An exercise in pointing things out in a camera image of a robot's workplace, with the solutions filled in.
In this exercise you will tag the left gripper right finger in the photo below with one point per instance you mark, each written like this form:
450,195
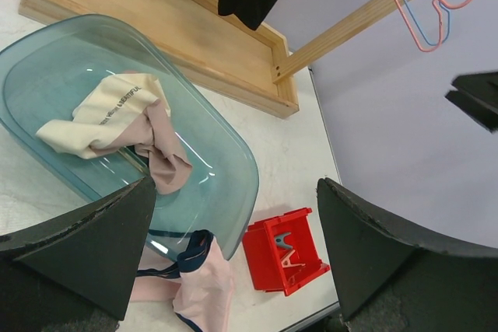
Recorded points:
391,274

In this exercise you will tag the wooden clothes rack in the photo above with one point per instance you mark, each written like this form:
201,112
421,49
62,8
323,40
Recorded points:
254,67

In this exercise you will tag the teal plastic basin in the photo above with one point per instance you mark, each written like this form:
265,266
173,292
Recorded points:
48,73

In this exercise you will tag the beige pink underwear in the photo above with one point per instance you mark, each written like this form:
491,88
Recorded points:
125,110

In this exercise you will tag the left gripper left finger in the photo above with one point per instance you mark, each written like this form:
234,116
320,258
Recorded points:
75,272

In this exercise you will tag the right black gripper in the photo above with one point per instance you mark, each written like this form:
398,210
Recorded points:
476,95

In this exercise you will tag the teal clothespin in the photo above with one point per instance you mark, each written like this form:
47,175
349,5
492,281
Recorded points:
280,241

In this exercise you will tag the pink underwear navy trim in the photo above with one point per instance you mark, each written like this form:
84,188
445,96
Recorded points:
199,283

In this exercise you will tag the red plastic bin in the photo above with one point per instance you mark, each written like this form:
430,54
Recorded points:
281,253

